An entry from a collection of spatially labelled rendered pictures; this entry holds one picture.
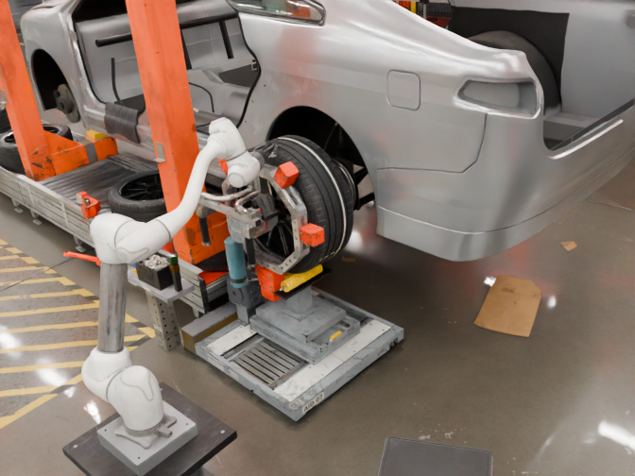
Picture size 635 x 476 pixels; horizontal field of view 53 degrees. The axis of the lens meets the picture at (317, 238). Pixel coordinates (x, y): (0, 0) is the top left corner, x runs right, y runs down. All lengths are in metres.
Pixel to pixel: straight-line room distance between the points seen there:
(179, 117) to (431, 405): 1.83
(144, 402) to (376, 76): 1.60
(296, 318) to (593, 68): 2.28
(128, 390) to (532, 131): 1.83
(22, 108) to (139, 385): 2.81
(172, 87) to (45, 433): 1.76
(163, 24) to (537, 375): 2.45
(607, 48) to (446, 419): 2.31
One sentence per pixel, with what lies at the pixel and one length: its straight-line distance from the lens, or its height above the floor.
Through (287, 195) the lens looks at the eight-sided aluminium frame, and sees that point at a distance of 2.83.
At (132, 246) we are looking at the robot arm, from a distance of 2.35.
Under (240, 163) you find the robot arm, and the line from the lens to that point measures 2.63.
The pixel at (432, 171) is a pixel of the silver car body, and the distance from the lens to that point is 2.70.
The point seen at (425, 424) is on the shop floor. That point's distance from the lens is 3.10.
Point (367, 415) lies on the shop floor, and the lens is 3.14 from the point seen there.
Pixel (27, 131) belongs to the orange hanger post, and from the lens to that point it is 4.94.
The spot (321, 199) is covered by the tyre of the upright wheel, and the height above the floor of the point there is 0.99.
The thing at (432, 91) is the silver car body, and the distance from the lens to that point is 2.59.
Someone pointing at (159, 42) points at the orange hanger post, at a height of 1.66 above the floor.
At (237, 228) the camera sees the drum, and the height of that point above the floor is 0.87.
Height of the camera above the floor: 2.17
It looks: 28 degrees down
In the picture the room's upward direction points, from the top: 4 degrees counter-clockwise
